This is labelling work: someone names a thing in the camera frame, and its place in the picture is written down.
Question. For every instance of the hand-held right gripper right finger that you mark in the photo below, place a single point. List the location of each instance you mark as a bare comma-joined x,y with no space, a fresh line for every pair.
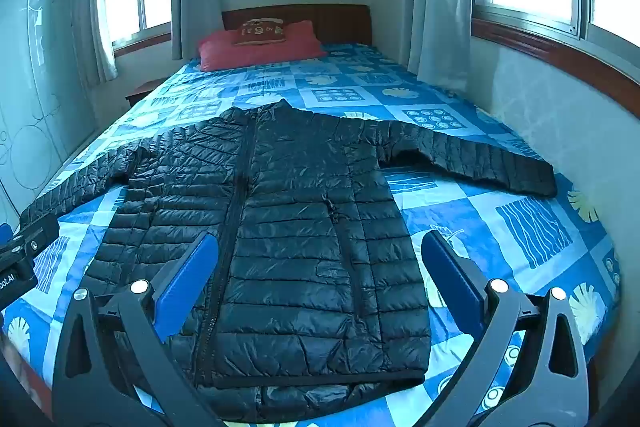
447,274

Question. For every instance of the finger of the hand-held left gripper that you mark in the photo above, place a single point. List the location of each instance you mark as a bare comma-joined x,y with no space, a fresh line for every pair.
42,229

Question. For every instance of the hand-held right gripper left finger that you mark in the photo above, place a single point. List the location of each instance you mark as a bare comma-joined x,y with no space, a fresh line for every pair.
192,272

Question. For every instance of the black quilted puffer jacket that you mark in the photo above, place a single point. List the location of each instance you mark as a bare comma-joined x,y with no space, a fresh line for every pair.
300,232

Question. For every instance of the bed with blue patterned sheet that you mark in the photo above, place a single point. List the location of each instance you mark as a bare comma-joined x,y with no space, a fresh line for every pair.
475,217

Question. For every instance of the pale patterned wardrobe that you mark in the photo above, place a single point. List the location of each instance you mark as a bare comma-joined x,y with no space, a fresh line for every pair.
45,82

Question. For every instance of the wooden nightstand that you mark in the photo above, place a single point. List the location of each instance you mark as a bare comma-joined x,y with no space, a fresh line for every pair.
142,92

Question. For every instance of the pink pillow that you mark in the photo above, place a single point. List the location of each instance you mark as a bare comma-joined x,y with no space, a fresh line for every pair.
220,52

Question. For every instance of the wooden window sill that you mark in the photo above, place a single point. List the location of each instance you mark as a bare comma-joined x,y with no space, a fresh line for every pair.
550,52

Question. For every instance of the small brown printed cushion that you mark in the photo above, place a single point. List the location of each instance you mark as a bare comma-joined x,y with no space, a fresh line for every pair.
257,32

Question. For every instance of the dark wooden headboard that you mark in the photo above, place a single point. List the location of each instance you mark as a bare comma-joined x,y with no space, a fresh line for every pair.
330,19

